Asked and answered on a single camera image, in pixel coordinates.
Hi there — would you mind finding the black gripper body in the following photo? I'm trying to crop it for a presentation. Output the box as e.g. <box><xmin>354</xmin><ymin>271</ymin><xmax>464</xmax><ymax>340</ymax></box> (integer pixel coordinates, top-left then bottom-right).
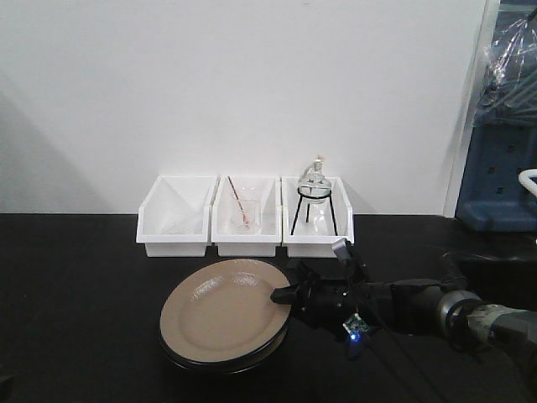
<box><xmin>289</xmin><ymin>259</ymin><xmax>393</xmax><ymax>340</ymax></box>

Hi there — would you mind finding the clear glass beaker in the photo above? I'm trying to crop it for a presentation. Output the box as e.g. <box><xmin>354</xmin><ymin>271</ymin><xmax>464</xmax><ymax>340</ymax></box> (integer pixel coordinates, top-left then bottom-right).
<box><xmin>232</xmin><ymin>200</ymin><xmax>261</xmax><ymax>235</ymax></box>

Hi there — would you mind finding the clear plastic bag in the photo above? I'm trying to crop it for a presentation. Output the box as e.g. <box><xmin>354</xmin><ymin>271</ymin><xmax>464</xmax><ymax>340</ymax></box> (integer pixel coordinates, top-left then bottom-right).
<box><xmin>474</xmin><ymin>5</ymin><xmax>536</xmax><ymax>127</ymax></box>

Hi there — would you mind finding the white storage bin right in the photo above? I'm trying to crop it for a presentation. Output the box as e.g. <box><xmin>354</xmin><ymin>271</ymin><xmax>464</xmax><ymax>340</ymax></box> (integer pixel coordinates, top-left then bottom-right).
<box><xmin>281</xmin><ymin>176</ymin><xmax>354</xmax><ymax>258</ymax></box>

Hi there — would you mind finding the clear glass flask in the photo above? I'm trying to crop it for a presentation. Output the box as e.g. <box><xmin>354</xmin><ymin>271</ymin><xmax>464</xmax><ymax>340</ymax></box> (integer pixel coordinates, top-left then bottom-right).
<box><xmin>297</xmin><ymin>156</ymin><xmax>332</xmax><ymax>204</ymax></box>

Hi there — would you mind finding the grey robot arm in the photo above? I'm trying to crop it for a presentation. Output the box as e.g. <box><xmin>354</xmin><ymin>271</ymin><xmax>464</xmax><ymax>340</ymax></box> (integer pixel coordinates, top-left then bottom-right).
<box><xmin>270</xmin><ymin>256</ymin><xmax>536</xmax><ymax>401</ymax></box>

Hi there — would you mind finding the white storage bin left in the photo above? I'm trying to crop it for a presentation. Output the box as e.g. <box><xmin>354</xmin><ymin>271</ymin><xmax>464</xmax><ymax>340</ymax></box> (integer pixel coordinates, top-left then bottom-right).
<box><xmin>136</xmin><ymin>175</ymin><xmax>217</xmax><ymax>258</ymax></box>

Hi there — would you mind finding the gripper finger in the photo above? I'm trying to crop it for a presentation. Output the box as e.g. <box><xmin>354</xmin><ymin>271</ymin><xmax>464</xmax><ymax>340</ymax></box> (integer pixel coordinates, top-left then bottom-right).
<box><xmin>270</xmin><ymin>284</ymin><xmax>302</xmax><ymax>305</ymax></box>

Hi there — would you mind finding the white lab faucet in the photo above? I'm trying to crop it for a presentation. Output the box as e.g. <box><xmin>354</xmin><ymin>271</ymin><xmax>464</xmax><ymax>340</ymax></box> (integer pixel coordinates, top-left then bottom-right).
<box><xmin>518</xmin><ymin>168</ymin><xmax>537</xmax><ymax>197</ymax></box>

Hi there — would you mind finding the white storage bin middle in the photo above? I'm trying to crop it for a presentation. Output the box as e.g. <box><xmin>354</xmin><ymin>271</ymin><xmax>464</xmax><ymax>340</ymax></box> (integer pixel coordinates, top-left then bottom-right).
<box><xmin>211</xmin><ymin>175</ymin><xmax>283</xmax><ymax>257</ymax></box>

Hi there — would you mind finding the black lab sink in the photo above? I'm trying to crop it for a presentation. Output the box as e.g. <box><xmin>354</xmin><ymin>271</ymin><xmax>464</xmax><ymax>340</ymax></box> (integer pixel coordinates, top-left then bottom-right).
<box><xmin>441</xmin><ymin>251</ymin><xmax>536</xmax><ymax>311</ymax></box>

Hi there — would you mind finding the white storage bin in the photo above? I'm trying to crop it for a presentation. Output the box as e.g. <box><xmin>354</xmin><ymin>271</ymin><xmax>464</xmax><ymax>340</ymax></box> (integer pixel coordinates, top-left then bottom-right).
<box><xmin>281</xmin><ymin>176</ymin><xmax>354</xmax><ymax>258</ymax></box>
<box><xmin>211</xmin><ymin>175</ymin><xmax>283</xmax><ymax>257</ymax></box>
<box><xmin>136</xmin><ymin>175</ymin><xmax>217</xmax><ymax>258</ymax></box>

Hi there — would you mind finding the beige round plate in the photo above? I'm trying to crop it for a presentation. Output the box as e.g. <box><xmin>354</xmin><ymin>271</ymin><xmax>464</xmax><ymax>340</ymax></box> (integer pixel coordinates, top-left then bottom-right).
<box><xmin>159</xmin><ymin>259</ymin><xmax>290</xmax><ymax>362</ymax></box>
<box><xmin>158</xmin><ymin>324</ymin><xmax>288</xmax><ymax>374</ymax></box>

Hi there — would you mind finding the blue pegboard drying rack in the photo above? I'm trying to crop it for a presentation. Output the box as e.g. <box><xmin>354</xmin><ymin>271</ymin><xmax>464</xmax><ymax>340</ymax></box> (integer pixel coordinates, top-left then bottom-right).
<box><xmin>455</xmin><ymin>1</ymin><xmax>536</xmax><ymax>232</ymax></box>

